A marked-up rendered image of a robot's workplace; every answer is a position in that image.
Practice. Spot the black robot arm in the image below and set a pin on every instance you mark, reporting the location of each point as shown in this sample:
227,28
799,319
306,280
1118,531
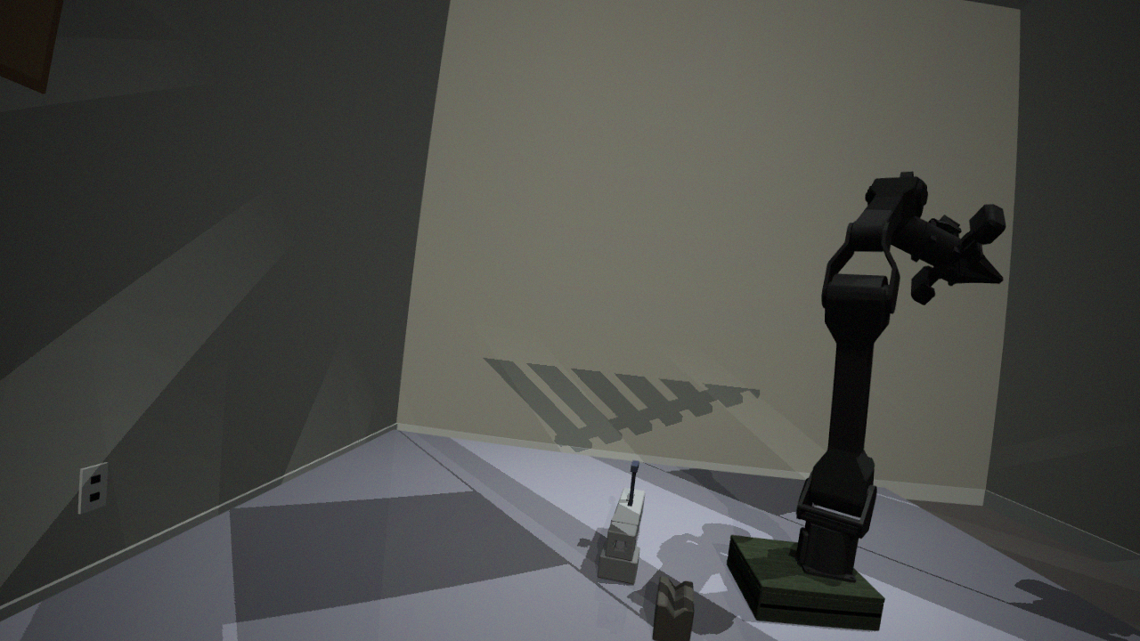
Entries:
857,311

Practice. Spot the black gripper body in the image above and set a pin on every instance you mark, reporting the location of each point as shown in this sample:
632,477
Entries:
942,249

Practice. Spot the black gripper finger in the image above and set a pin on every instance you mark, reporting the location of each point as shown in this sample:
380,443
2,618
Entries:
967,276
980,264

